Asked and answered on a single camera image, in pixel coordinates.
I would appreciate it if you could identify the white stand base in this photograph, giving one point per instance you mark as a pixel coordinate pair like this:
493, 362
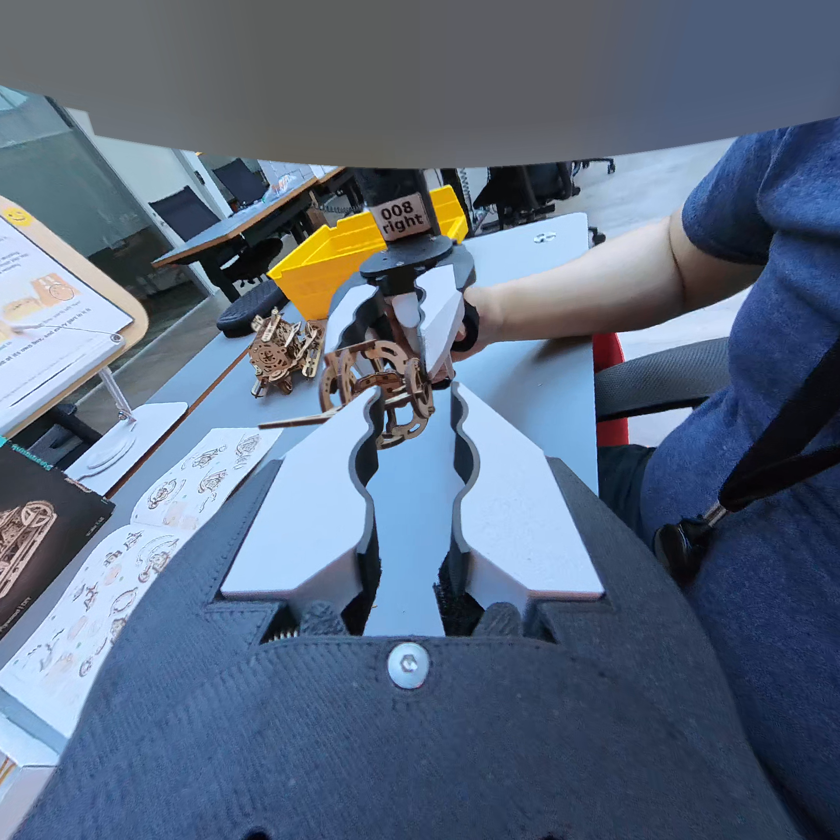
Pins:
131, 426

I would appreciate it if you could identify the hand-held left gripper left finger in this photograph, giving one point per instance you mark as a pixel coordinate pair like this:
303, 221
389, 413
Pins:
308, 525

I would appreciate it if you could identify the yellow plastic bin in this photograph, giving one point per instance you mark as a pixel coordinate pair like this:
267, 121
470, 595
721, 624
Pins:
315, 275

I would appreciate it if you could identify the black model kit box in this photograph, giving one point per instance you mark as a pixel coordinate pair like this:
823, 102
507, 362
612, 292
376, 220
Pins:
72, 505

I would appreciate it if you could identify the open instruction manual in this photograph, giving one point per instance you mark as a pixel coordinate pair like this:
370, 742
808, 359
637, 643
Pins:
52, 341

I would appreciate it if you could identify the round wooden model assembly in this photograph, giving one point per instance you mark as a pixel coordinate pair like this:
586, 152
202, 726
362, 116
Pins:
377, 379

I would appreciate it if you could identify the person's dark pants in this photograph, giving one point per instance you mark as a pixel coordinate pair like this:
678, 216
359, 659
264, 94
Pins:
620, 485

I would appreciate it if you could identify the white box lid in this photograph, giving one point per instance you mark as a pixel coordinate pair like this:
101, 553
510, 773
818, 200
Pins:
26, 738

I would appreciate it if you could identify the white parts diagram sheet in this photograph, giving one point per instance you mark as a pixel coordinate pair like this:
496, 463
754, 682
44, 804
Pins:
197, 479

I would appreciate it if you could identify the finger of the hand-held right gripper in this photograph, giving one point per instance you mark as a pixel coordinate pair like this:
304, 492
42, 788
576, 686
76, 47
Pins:
443, 321
344, 315

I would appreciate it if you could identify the person's right forearm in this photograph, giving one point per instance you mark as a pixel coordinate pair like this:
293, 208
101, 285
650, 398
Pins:
590, 295

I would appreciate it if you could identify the wooden book stand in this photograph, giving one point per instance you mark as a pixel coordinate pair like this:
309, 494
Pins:
65, 254

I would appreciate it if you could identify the person in blue shirt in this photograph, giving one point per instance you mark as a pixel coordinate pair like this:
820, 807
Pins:
754, 656

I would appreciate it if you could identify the dark desk with wood edge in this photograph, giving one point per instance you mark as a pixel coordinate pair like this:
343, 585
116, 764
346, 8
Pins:
229, 229

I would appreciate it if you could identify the person's right hand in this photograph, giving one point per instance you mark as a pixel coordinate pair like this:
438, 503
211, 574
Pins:
489, 318

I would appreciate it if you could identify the finished wooden gear model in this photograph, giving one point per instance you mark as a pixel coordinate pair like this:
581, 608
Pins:
279, 354

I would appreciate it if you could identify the black padded chair back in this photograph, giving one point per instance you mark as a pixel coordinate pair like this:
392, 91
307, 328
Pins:
249, 313

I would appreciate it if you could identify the red black office chair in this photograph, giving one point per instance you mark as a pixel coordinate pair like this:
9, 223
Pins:
663, 377

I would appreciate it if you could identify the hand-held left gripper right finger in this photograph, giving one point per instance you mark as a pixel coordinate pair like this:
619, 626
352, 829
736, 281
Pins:
525, 525

